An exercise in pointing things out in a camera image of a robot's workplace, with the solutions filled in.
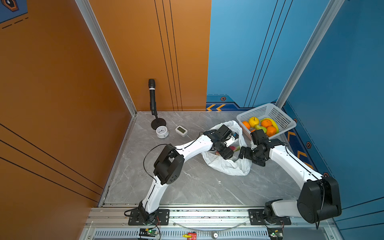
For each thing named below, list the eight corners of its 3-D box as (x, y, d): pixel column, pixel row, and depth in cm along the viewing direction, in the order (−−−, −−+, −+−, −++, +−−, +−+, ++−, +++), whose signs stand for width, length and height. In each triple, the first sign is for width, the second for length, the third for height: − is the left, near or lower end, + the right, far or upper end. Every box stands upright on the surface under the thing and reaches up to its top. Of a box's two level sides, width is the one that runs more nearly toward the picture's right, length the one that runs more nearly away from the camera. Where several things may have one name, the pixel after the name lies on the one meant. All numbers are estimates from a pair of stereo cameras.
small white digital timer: (174, 130, 110) (173, 128, 108) (179, 126, 113) (179, 124, 111) (184, 137, 106) (184, 135, 104) (189, 133, 109) (189, 131, 107)
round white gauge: (156, 138, 106) (154, 134, 103) (158, 129, 111) (156, 125, 108) (168, 138, 106) (167, 134, 103) (170, 129, 111) (169, 125, 108)
